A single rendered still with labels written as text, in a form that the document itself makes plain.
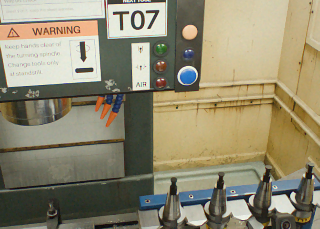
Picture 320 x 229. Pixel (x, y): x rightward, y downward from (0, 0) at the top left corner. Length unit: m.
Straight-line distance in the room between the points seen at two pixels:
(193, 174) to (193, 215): 1.14
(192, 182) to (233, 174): 0.23
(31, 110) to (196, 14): 0.40
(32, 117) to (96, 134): 0.64
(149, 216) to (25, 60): 0.48
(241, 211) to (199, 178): 1.13
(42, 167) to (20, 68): 0.92
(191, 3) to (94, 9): 0.16
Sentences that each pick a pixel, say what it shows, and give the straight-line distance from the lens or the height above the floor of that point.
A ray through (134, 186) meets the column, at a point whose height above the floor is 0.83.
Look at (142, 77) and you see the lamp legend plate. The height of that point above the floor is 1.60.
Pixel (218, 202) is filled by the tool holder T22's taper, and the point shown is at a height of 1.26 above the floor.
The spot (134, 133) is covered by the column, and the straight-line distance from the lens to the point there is 1.57.
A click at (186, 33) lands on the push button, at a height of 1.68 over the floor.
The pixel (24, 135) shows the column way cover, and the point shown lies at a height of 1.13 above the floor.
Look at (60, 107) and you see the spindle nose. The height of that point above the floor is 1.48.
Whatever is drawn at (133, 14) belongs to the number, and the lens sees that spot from 0.68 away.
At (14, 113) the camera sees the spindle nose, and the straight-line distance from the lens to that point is 0.91.
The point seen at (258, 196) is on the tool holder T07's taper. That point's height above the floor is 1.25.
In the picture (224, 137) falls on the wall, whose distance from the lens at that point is 2.12.
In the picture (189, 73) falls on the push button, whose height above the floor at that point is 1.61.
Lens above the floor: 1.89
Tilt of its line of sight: 28 degrees down
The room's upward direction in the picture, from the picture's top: straight up
